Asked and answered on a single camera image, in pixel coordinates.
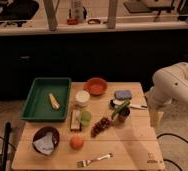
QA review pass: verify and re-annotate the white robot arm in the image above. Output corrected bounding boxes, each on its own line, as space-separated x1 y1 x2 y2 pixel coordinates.
146 62 188 127

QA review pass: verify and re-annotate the dark metal cup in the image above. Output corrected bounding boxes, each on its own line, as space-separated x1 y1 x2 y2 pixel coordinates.
118 107 130 122

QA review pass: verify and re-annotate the blue sponge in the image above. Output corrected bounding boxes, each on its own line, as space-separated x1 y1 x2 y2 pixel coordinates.
114 90 132 100

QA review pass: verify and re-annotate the purple grape bunch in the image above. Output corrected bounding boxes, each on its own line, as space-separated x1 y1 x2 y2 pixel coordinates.
91 117 112 137

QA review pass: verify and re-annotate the orange bowl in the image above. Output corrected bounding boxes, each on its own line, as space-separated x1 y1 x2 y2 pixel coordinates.
84 77 107 96

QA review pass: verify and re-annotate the green plastic cup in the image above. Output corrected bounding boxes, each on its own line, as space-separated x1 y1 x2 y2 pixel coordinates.
80 111 92 126

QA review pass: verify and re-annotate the white round container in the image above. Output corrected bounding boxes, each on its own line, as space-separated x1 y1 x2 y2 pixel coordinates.
75 90 90 107

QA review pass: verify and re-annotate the brown white sandwich block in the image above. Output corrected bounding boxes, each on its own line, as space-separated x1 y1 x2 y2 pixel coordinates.
70 110 81 131

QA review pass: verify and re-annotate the orange fruit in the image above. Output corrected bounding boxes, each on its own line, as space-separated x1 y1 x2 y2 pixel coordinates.
70 135 84 150

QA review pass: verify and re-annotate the silver fork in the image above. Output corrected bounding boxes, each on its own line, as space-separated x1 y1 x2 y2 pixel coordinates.
77 153 113 168

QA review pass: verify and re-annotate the yellow corn cob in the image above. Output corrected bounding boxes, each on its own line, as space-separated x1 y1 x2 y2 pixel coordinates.
49 93 60 110

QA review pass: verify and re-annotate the blue grey cloth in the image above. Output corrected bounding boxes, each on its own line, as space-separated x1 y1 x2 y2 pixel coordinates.
33 132 54 155

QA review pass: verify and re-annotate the dark brown bowl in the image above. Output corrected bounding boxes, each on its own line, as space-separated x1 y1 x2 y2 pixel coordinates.
32 126 59 154

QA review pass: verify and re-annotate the green plastic tray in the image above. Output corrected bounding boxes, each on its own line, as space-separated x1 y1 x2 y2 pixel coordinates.
21 77 71 122

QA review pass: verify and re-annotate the black pole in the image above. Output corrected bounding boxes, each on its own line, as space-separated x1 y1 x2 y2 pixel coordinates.
0 122 11 171

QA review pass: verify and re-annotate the black office chair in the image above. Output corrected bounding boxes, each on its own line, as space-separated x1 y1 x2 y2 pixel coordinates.
0 0 39 27

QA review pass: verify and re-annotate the black floor cable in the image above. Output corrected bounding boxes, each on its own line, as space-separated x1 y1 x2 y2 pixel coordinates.
156 132 188 171

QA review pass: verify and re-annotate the black handled white knife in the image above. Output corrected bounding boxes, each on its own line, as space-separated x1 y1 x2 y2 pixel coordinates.
110 99 146 110

